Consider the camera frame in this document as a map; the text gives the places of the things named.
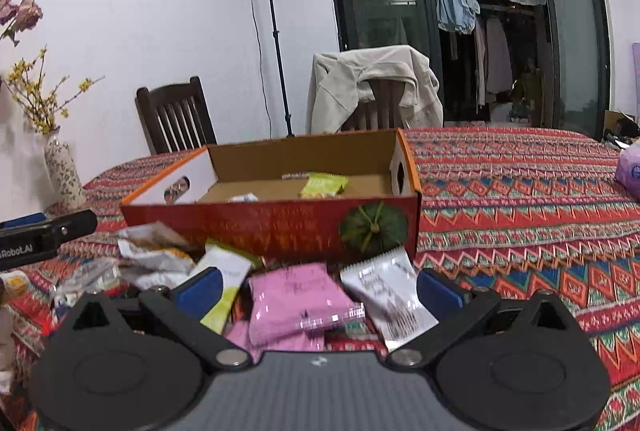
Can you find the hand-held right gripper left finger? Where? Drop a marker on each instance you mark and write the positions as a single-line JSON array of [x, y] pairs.
[[197, 293]]

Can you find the beige jacket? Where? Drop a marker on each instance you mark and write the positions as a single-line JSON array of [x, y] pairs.
[[340, 86]]

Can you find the purple tissue pack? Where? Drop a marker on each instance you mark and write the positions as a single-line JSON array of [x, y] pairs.
[[630, 171]]

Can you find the orange cardboard box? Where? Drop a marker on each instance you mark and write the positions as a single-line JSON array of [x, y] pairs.
[[280, 223]]

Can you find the grey snack packet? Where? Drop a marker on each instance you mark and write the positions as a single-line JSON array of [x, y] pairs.
[[85, 281]]

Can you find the pale pink hanging garments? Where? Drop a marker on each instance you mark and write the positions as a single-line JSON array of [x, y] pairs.
[[495, 61]]

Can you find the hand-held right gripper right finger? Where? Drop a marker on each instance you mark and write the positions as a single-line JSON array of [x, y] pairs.
[[442, 293]]

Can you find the green white snack packet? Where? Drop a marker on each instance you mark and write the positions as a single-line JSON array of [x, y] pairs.
[[220, 276], [322, 186]]

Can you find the silver snack packet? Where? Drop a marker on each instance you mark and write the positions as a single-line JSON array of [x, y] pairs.
[[243, 197]]

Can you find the yellow flower branches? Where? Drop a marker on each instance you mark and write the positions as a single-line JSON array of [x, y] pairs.
[[40, 101]]

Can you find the dried pink roses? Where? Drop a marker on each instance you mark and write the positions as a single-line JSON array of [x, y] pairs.
[[22, 13]]

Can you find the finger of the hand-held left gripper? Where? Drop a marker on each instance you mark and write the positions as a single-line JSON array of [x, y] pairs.
[[22, 221], [75, 226]]

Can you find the pink snack packet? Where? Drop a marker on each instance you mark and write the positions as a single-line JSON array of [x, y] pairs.
[[237, 336], [295, 296]]

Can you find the floral ceramic vase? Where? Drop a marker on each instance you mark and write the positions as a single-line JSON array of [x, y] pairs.
[[65, 171]]

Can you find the wooden chair under jacket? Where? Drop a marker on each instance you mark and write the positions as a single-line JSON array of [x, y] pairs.
[[380, 106]]

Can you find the open brown cardboard box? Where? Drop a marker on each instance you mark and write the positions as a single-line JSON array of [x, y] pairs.
[[617, 126]]

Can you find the dark wooden chair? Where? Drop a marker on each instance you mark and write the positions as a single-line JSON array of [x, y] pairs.
[[175, 116]]

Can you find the studio light on black stand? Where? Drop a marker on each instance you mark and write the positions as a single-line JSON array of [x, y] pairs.
[[276, 41]]

